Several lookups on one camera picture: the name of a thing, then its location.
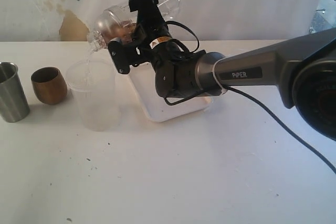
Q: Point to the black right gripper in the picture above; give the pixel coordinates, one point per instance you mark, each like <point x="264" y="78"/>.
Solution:
<point x="138" y="51"/>

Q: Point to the clear dome shaker lid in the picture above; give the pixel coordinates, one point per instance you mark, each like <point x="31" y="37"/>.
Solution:
<point x="105" y="28"/>

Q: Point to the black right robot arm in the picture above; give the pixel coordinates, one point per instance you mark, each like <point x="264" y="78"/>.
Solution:
<point x="303" y="68"/>

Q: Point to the stainless steel cup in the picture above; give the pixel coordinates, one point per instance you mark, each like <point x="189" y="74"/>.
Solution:
<point x="14" y="106"/>

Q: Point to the translucent plastic container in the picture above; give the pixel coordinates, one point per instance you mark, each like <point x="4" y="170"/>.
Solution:
<point x="92" y="85"/>

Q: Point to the brown wooden cup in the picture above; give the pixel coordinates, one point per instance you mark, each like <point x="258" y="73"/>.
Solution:
<point x="49" y="85"/>

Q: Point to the brown wooden cubes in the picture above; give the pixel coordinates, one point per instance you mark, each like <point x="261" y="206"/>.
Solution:
<point x="123" y="31"/>

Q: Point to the clear plastic shaker cup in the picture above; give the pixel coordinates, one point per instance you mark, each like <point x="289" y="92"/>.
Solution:
<point x="141" y="11"/>

